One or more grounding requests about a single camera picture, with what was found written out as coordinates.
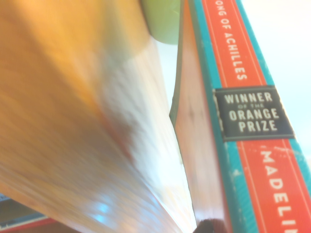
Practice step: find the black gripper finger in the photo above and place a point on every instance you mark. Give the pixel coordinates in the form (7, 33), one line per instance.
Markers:
(210, 227)

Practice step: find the teal paperback book orange spine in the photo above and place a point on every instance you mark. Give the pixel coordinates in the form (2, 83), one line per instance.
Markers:
(250, 111)

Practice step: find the dark red spined book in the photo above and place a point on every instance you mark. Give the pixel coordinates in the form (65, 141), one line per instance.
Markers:
(24, 224)

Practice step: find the green plastic watering can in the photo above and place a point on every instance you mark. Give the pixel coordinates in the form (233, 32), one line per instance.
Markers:
(162, 19)

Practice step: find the oak wooden bookshelf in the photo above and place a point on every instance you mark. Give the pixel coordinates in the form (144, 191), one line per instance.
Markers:
(60, 97)

